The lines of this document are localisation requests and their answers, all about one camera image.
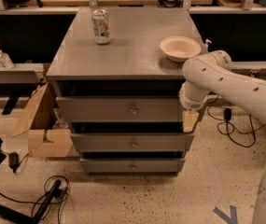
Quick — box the grey drawer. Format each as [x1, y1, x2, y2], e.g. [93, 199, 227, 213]
[71, 133, 193, 152]
[56, 96, 186, 123]
[79, 158, 185, 174]

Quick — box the brown cardboard box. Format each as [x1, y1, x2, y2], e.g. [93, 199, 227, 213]
[11, 83, 77, 158]

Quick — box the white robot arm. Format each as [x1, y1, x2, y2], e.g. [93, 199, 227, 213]
[179, 50, 266, 224]

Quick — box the black power adapter right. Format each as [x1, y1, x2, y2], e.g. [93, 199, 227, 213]
[224, 108, 231, 122]

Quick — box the black power adapter left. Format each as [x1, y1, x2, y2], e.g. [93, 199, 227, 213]
[8, 152, 19, 169]

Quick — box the white green soda can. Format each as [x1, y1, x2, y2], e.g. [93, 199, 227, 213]
[91, 9, 110, 44]

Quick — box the grey top drawer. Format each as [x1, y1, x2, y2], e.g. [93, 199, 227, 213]
[56, 96, 186, 123]

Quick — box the grey bottom drawer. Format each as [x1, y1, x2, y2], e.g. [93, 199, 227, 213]
[79, 158, 185, 174]

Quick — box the black cable right floor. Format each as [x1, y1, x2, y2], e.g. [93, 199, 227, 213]
[206, 105, 266, 148]

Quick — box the black power adapter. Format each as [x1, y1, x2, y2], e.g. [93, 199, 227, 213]
[8, 152, 19, 169]
[224, 108, 231, 122]

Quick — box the black coiled cable left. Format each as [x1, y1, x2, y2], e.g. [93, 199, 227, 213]
[0, 175, 71, 224]

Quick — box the grey middle drawer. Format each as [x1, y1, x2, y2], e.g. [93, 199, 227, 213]
[71, 133, 193, 152]

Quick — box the clear sanitizer bottle right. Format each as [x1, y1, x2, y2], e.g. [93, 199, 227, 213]
[0, 49, 14, 69]

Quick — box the small white pump bottle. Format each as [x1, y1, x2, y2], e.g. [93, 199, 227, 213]
[204, 39, 212, 52]

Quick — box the black stand base left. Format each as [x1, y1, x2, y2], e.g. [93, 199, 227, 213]
[0, 180, 62, 224]

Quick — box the white paper bowl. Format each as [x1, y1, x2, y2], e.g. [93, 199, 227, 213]
[160, 36, 202, 62]

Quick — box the grey wooden drawer cabinet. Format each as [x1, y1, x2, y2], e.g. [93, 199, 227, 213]
[46, 7, 220, 176]

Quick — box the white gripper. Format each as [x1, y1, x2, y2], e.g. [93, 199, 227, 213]
[178, 81, 209, 133]

